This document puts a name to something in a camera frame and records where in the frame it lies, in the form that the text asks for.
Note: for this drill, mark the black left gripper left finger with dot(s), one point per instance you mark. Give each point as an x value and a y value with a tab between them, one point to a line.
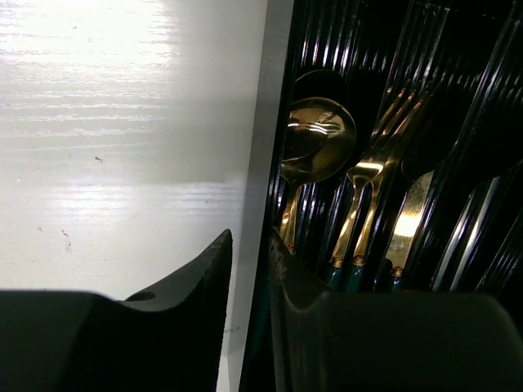
166	337

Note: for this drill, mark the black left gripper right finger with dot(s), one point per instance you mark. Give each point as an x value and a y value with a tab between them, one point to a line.
325	340

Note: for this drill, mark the gold knife green handle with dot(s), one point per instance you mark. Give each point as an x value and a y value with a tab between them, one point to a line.
405	229

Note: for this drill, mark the metal chopstick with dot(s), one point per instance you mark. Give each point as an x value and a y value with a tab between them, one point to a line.
459	248

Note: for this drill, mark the black cutlery tray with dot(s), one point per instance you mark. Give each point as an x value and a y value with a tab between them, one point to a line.
469	55

